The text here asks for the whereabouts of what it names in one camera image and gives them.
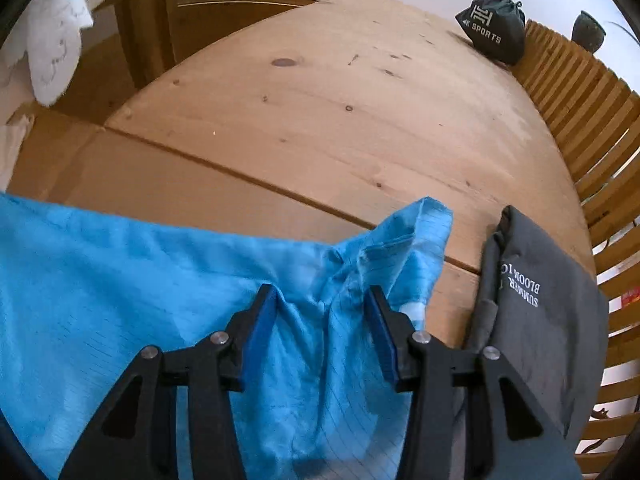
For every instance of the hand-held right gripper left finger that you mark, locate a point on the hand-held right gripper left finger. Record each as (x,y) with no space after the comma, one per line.
(257,340)

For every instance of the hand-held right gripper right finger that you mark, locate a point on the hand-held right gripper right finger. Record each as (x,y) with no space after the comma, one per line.
(384,335)

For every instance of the blue garment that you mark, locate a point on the blue garment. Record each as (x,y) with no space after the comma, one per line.
(125,285)

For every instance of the grey folded garment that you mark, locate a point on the grey folded garment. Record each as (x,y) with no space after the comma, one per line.
(540,340)

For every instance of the wooden slatted railing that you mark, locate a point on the wooden slatted railing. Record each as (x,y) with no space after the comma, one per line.
(600,125)

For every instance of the white garment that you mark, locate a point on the white garment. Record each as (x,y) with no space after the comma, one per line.
(10,155)

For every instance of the table with white lace cloth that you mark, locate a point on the table with white lace cloth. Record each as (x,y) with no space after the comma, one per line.
(50,45)

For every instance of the dark ceramic vase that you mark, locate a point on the dark ceramic vase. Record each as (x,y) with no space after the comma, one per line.
(589,32)

